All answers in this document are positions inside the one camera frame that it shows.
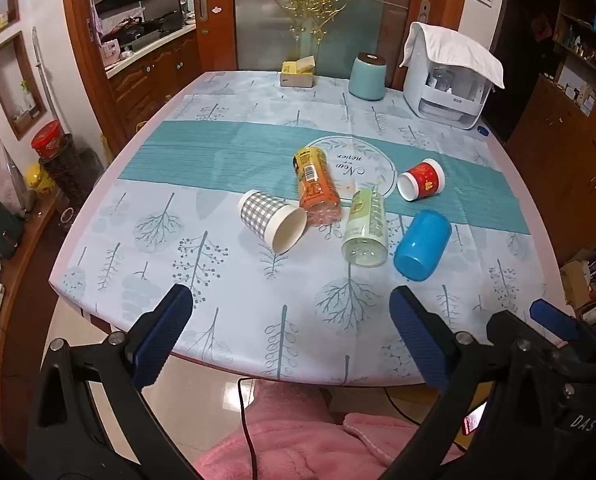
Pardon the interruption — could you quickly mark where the blue plastic cup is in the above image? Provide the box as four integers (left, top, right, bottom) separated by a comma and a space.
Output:
394, 210, 453, 282

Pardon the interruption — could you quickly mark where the orange drink bottle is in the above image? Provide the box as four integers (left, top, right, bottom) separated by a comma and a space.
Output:
292, 146, 343, 227

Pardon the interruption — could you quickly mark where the white countertop appliance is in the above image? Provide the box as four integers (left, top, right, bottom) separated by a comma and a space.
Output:
402, 22, 495, 131

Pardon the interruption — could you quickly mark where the white towel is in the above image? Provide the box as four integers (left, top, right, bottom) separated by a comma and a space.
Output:
399, 22, 506, 90

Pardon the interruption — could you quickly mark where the wooden sideboard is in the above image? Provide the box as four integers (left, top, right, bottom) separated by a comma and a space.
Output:
0, 190, 69, 441

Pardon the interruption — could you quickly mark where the dark glass jar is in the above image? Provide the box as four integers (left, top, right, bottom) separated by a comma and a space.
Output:
39, 133, 95, 211

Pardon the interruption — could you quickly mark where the pink fleece robe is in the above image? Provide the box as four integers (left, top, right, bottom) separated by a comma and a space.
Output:
193, 379, 471, 480

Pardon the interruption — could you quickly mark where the black cable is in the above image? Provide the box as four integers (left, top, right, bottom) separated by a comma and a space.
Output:
236, 377, 260, 480

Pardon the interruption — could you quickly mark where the tree print tablecloth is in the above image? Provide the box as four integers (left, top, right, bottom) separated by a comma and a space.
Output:
48, 71, 574, 381

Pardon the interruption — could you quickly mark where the yellow round object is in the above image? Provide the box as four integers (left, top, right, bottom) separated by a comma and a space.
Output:
24, 164, 55, 196

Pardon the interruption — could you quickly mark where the pale green drink bottle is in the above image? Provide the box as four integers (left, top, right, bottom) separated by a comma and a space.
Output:
341, 188, 389, 268

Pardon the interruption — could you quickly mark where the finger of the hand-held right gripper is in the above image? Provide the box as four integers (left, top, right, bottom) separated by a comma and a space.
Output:
529, 298, 596, 376

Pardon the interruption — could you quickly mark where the teal canister with brown lid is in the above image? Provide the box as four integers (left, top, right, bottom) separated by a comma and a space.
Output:
348, 52, 388, 102

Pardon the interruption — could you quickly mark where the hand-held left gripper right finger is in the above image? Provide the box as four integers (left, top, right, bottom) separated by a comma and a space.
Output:
378, 285, 561, 480

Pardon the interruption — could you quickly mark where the cardboard box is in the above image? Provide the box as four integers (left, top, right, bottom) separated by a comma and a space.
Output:
559, 259, 596, 311

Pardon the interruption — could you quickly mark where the wooden shelf cabinet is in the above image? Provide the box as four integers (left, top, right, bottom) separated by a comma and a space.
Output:
505, 0, 596, 266

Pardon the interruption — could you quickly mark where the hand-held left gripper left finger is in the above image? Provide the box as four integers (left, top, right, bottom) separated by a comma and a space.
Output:
26, 283, 195, 480

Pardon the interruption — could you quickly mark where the glass door with gold ornament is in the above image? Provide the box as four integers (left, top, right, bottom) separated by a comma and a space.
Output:
233, 0, 420, 86

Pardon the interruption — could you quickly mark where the yellow tissue box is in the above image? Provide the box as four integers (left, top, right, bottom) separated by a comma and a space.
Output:
279, 58, 316, 89

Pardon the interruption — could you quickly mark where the red lidded tin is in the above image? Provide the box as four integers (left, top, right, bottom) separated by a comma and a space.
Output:
31, 120, 64, 160

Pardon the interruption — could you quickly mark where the small red lit screen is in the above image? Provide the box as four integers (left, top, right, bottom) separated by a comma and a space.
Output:
462, 400, 490, 436

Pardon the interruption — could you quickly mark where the grey checked paper cup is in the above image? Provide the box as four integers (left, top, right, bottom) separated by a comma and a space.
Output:
238, 189, 308, 255

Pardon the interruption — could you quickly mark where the red patterned paper cup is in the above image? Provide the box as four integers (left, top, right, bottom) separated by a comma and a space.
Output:
397, 158, 446, 202

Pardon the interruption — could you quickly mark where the wooden kitchen cabinet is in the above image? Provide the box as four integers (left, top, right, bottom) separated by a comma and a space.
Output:
105, 27, 204, 141

